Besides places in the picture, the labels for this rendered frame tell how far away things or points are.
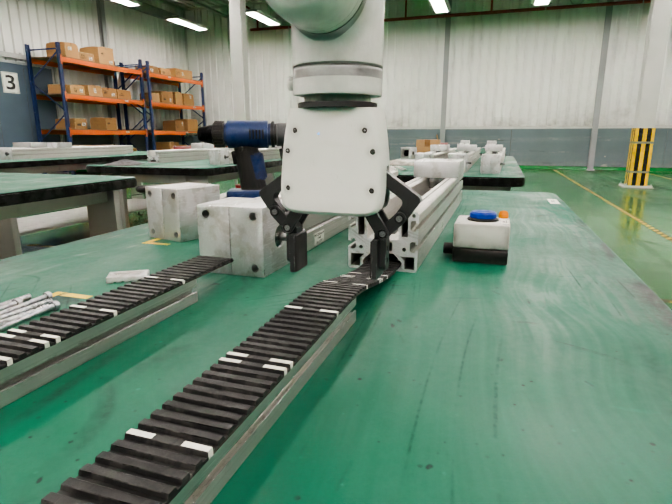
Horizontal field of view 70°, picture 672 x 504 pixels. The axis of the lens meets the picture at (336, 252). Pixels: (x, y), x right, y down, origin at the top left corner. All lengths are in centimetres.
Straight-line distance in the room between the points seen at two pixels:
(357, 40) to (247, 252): 33
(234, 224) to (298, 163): 22
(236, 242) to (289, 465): 41
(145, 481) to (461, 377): 25
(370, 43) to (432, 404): 30
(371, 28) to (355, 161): 11
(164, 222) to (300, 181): 51
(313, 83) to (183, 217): 52
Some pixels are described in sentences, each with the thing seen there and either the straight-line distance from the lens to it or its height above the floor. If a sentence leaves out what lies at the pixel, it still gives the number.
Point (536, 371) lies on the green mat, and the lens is 44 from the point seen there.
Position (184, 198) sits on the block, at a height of 86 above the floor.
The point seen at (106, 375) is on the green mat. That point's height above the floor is 78.
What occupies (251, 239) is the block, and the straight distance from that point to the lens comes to 65.
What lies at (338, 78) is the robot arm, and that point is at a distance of 44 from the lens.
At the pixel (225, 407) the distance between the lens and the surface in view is 30.
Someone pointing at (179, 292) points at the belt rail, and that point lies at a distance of 55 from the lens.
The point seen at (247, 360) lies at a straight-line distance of 35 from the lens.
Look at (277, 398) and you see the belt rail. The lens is 35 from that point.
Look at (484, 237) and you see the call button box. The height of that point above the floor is 82.
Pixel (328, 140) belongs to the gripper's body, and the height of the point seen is 96.
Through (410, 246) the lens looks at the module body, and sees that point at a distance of 68.
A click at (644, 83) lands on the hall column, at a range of 1087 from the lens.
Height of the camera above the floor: 97
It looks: 14 degrees down
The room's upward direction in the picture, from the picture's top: straight up
